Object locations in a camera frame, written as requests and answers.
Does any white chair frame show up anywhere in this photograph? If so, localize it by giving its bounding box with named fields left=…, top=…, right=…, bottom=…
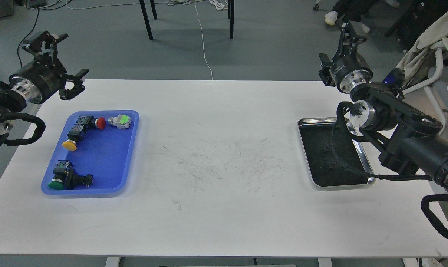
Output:
left=404, top=38, right=448, bottom=125

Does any silver metal tray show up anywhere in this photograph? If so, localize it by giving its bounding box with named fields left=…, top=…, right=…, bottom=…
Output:
left=297, top=117, right=376, bottom=190

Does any white cable on floor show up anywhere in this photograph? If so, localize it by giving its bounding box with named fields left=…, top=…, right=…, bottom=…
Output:
left=167, top=0, right=229, bottom=80

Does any blue plastic tray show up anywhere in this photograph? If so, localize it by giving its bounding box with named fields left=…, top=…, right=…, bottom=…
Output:
left=41, top=110, right=139, bottom=197

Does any red push button switch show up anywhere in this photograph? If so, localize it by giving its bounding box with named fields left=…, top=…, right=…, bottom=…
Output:
left=75, top=115, right=106, bottom=130

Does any beige cloth on chair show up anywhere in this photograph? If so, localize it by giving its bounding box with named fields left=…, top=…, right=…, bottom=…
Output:
left=396, top=11, right=448, bottom=86

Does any black chair leg left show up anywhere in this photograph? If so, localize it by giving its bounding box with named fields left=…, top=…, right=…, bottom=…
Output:
left=139, top=0, right=158, bottom=40

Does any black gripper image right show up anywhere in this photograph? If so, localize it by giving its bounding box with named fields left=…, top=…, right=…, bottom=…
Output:
left=318, top=21, right=373, bottom=93

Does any yellow push button switch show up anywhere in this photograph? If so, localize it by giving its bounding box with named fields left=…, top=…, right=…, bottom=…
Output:
left=62, top=124, right=86, bottom=151

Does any grey green switch block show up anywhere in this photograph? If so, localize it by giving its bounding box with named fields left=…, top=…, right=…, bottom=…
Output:
left=107, top=114, right=132, bottom=129

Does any black chair leg right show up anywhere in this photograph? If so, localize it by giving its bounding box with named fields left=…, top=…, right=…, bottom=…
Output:
left=228, top=0, right=235, bottom=39

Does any white shoe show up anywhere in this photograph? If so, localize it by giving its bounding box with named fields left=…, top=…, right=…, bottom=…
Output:
left=325, top=11, right=338, bottom=26

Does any black chair leg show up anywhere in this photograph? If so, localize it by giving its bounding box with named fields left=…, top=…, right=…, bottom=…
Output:
left=228, top=0, right=235, bottom=39
left=139, top=0, right=158, bottom=40

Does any black cable on floor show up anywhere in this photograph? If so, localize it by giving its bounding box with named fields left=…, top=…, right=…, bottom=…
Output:
left=16, top=0, right=72, bottom=69

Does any green push button switch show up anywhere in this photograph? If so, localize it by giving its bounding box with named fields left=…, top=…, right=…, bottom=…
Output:
left=47, top=159, right=93, bottom=191

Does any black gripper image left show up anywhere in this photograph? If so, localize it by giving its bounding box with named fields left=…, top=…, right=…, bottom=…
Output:
left=9, top=31, right=90, bottom=104

